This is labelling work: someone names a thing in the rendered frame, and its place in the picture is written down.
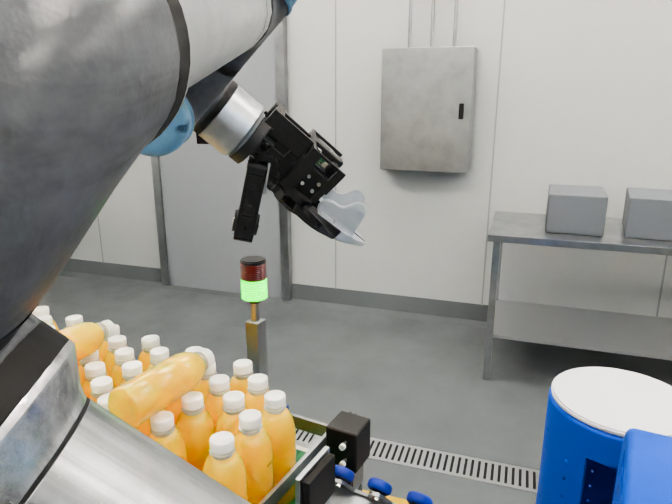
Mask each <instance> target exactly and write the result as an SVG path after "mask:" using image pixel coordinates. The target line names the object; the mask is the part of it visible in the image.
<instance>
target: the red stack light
mask: <svg viewBox="0 0 672 504"><path fill-rule="evenodd" d="M266 266H267V265H266V262H265V263H264V264H262V265H258V266H245V265H242V264H241V263H240V278H241V280H243V281H245V282H259V281H263V280H265V279H266V278H267V267H266Z"/></svg>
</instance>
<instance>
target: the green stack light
mask: <svg viewBox="0 0 672 504"><path fill-rule="evenodd" d="M267 297H268V293H267V278H266V279H265V280H263V281H259V282H245V281H243V280H241V298H242V299H243V300H245V301H249V302H257V301H262V300H265V299H266V298H267Z"/></svg>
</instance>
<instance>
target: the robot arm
mask: <svg viewBox="0 0 672 504"><path fill-rule="evenodd" d="M296 2H297V0H0V504H251V503H250V502H248V501H246V500H245V499H243V498H242V497H240V496H239V495H237V494H236V493H234V492H233V491H231V490H230V489H228V488H227V487H225V486H223V485H222V484H220V483H219V482H217V481H216V480H214V479H213V478H211V477H210V476H208V475H207V474H205V473H203V472H202V471H200V470H199V469H197V468H196V467H194V466H193V465H191V464H190V463H188V462H187V461H185V460H183V459H182V458H180V457H179V456H177V455H176V454H174V453H173V452H171V451H170V450H168V449H167V448H165V447H163V446H162V445H160V444H159V443H157V442H156V441H154V440H153V439H151V438H150V437H148V436H147V435H145V434H143V433H142V432H140V431H139V430H137V429H136V428H134V427H133V426H131V425H130V424H128V423H127V422H125V421H123V420H122V419H120V418H119V417H117V416H116V415H114V414H113V413H111V412H110V411H108V410H107V409H105V408H103V407H102V406H100V405H99V404H97V403H96V402H94V401H93V400H91V399H90V398H88V397H87V396H86V395H85V393H84V390H83V388H82V386H81V383H80V376H79V369H78V362H77V355H76V347H75V343H74V342H72V341H71V340H70V339H68V338H67V337H66V336H65V335H63V334H62V333H60V332H59V331H57V330H56V329H54V328H53V327H51V326H50V325H48V324H47V323H45V322H44V321H42V320H40V319H39V318H37V317H36V316H35V315H33V314H32V313H33V311H34V310H35V309H36V307H37V306H38V304H39V302H40V301H41V299H42V298H43V297H44V296H45V294H46V293H47V292H48V291H49V289H50V288H51V287H52V285H53V284H54V282H55V281H56V279H57V278H58V276H59V275H60V273H61V272H62V270H63V268H64V267H65V265H66V264H67V262H68V261H69V259H70V258H71V256H72V254H73V253H74V251H75V250H76V248H77V247H78V245H79V244H80V242H81V241H82V239H83V237H84V236H85V234H86V233H87V231H88V230H89V228H90V227H91V225H92V224H93V222H94V220H95V219H96V217H97V216H98V214H99V213H100V211H101V210H102V208H103V206H104V205H105V203H106V202H107V200H108V199H109V197H110V196H111V194H112V192H113V191H114V189H115V188H116V186H117V185H118V184H119V182H120V181H121V179H122V178H123V177H124V175H125V174H126V173H127V171H128V170H129V168H130V167H131V166H132V164H133V163H134V161H135V160H136V159H137V157H138V156H139V155H140V154H141V155H145V156H152V157H158V156H164V155H168V154H170V153H172V152H174V151H176V150H177V149H178V148H179V147H180V146H181V145H182V144H183V143H185V142H186V141H187V140H188V139H189V138H190V136H191V135H192V132H193V131H194V132H196V133H197V134H198V135H199V136H200V137H201V138H203V139H204V140H205V141H206V142H208V143H209V144H210V145H211V146H213V147H214V148H215V149H216V150H218V151H219V152H220V153H222V154H223V155H228V154H229V158H231V159H232V160H233V161H234V162H236V163H237V164H239V163H241V162H242V161H244V160H245V159H246V158H247V157H248V156H249V160H248V163H247V170H246V175H245V180H244V185H243V191H242V196H241V201H240V206H239V209H238V210H236V211H235V216H234V217H233V218H232V224H233V226H232V231H234V237H233V239H234V240H239V241H244V242H249V243H252V240H253V237H254V235H256V234H257V230H258V228H259V226H260V221H259V220H260V214H258V212H259V208H260V203H261V198H262V194H263V189H264V184H265V179H266V175H267V170H268V163H270V168H269V173H268V180H267V189H268V190H270V191H272V192H273V194H274V196H275V198H276V199H277V200H278V201H279V202H280V203H281V204H282V205H284V207H285V208H286V209H288V210H289V211H290V212H292V213H293V214H295V215H297V216H298V217H299V218H300V219H301V220H302V221H303V222H304V223H306V224H307V225H308V226H310V227H311V228H312V229H314V230H315V231H317V232H319V233H321V234H323V235H325V236H327V237H329V238H330V239H335V240H337V241H339V242H343V243H347V244H352V245H357V246H363V245H365V244H366V242H365V239H364V238H363V237H362V236H361V234H360V233H359V232H358V231H357V228H358V226H359V225H360V223H361V222H362V220H363V219H364V217H365V216H366V214H367V207H366V206H365V205H364V204H363V203H364V201H365V197H364V194H363V193H362V192H360V191H359V190H353V191H350V192H347V193H344V194H340V193H338V192H336V191H335V190H334V189H333V188H334V187H335V186H336V185H337V184H338V183H339V182H340V181H341V180H342V179H343V178H344V177H345V176H346V174H345V173H343V172H342V171H341V170H340V169H339V168H340V167H341V166H342V165H343V160H342V158H341V156H342V155H343V154H342V153H341V152H339V151H338V150H337V149H336V148H335V147H334V146H333V145H332V144H330V143H329V142H328V141H327V140H326V139H325V138H324V137H323V136H321V135H320V134H319V133H318V132H317V131H316V130H315V129H314V128H313V129H312V130H311V131H310V132H309V133H308V132H307V131H306V130H305V129H304V128H303V127H302V126H300V125H299V124H298V123H297V122H296V121H295V120H294V119H292V118H291V117H290V116H289V115H288V114H287V113H286V112H285V110H286V108H285V107H284V106H283V105H282V104H280V103H279V102H278V101H276V102H275V104H274V105H273V106H272V107H271V108H270V109H269V110H268V111H263V106H262V105H261V104H260V103H259V102H258V101H256V100H255V99H254V98H253V97H252V96H251V95H250V94H248V93H247V92H246V91H245V90H244V89H243V88H242V87H241V86H239V85H238V84H237V83H236V82H235V81H233V79H234V77H235V76H236V75H237V73H238V72H239V71H240V70H241V68H242V67H243V66H244V65H245V64H246V62H247V61H248V60H249V59H250V58H251V56H252V55H253V54H254V53H255V52H256V51H257V49H258V48H259V47H260V46H261V45H262V43H263V42H264V41H265V40H266V39H267V37H268V36H269V35H270V34H271V33H272V32H273V30H274V29H275V28H276V27H277V26H278V24H279V23H280V22H281V21H282V20H283V19H284V17H285V16H288V15H289V14H290V13H291V12H292V7H293V6H294V4H295V3H296ZM319 138H320V139H321V140H322V141H323V142H322V141H321V140H320V139H319ZM267 143H268V144H267ZM325 143H326V144H327V145H328V146H329V147H330V148H331V149H332V150H331V149H330V148H329V147H328V146H327V145H326V144H325Z"/></svg>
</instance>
